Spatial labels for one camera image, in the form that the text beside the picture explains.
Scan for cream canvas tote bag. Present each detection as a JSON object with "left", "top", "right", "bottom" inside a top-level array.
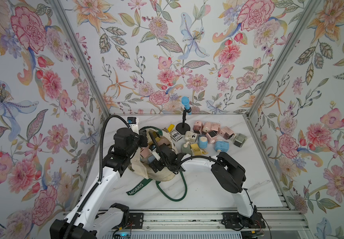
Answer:
[{"left": 126, "top": 126, "right": 188, "bottom": 202}]

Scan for dark green pencil sharpener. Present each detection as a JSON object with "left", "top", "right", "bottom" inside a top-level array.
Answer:
[{"left": 232, "top": 133, "right": 247, "bottom": 147}]

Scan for blue microphone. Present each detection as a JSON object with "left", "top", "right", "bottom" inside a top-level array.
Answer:
[{"left": 182, "top": 97, "right": 191, "bottom": 111}]

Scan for yellow wooden block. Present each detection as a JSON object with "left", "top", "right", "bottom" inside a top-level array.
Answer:
[{"left": 167, "top": 124, "right": 175, "bottom": 132}]

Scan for blue pencil sharpener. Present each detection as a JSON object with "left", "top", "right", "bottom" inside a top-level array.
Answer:
[
  {"left": 214, "top": 140, "right": 230, "bottom": 152},
  {"left": 198, "top": 134, "right": 208, "bottom": 149}
]

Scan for cream panda pencil sharpener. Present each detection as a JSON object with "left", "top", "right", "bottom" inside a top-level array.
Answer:
[{"left": 184, "top": 131, "right": 199, "bottom": 143}]

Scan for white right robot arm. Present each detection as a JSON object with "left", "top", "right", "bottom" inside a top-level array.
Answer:
[{"left": 140, "top": 128, "right": 267, "bottom": 231}]

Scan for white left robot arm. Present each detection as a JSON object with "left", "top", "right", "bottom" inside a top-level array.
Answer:
[{"left": 49, "top": 115, "right": 147, "bottom": 239}]

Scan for aluminium corner post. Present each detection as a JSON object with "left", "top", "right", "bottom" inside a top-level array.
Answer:
[
  {"left": 49, "top": 0, "right": 110, "bottom": 117},
  {"left": 244, "top": 0, "right": 319, "bottom": 120}
]

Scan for black microphone stand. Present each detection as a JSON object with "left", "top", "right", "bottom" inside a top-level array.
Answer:
[{"left": 175, "top": 109, "right": 192, "bottom": 135}]

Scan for pink pencil sharpener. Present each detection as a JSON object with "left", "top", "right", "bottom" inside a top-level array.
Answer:
[
  {"left": 140, "top": 147, "right": 152, "bottom": 160},
  {"left": 202, "top": 122, "right": 212, "bottom": 133},
  {"left": 205, "top": 130, "right": 217, "bottom": 144},
  {"left": 193, "top": 120, "right": 203, "bottom": 134},
  {"left": 210, "top": 122, "right": 221, "bottom": 133},
  {"left": 219, "top": 126, "right": 234, "bottom": 140}
]

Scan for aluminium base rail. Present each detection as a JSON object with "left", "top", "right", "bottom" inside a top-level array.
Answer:
[{"left": 55, "top": 192, "right": 310, "bottom": 239}]

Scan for aluminium corner post right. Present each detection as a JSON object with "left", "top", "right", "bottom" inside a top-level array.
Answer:
[{"left": 244, "top": 0, "right": 319, "bottom": 120}]

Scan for aluminium corner post left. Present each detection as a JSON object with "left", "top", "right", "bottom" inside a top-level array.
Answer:
[{"left": 49, "top": 0, "right": 110, "bottom": 117}]

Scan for light green pencil sharpener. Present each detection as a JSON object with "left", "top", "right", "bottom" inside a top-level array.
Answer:
[{"left": 181, "top": 141, "right": 192, "bottom": 154}]

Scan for yellow pencil sharpener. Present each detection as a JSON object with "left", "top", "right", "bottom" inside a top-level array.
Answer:
[{"left": 190, "top": 143, "right": 208, "bottom": 156}]

